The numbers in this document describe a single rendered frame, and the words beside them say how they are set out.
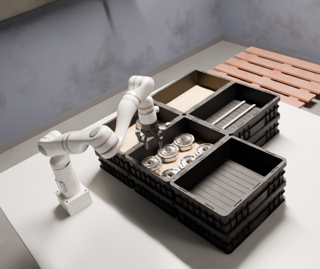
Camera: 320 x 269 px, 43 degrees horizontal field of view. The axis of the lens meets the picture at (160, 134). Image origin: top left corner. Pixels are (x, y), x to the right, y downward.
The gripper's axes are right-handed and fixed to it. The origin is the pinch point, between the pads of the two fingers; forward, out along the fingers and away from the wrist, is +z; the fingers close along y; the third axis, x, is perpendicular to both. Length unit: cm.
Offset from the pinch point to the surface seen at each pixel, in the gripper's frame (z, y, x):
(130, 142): 13.3, -15.5, 21.9
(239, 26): 73, 72, 306
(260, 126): 11, 50, 22
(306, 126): 25, 77, 37
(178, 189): 2.9, 11.2, -26.8
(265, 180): 3, 45, -26
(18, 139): 94, -151, 154
